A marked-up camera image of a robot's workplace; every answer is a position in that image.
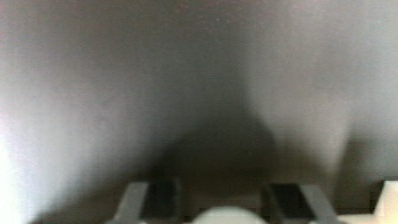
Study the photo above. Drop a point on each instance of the white cabinet body box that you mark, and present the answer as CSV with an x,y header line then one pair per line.
x,y
231,91

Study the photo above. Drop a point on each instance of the white cabinet door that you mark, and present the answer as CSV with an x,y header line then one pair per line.
x,y
227,215

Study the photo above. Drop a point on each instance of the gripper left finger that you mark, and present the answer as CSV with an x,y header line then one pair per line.
x,y
149,203

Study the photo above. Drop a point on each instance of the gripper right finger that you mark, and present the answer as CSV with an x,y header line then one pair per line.
x,y
295,204

